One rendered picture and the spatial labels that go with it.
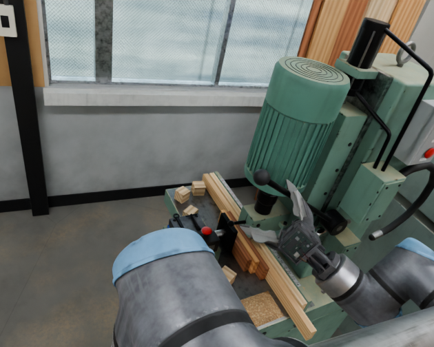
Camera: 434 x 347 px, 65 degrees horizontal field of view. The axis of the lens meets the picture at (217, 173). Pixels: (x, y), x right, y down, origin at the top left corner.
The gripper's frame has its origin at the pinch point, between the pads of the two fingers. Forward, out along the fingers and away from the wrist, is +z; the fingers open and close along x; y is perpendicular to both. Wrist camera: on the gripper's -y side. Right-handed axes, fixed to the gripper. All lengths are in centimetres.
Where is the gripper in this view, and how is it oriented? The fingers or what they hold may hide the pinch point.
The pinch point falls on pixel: (262, 202)
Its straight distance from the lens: 79.6
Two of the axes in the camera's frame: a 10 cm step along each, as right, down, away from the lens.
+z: -7.2, -6.9, 0.6
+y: -1.8, 1.1, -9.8
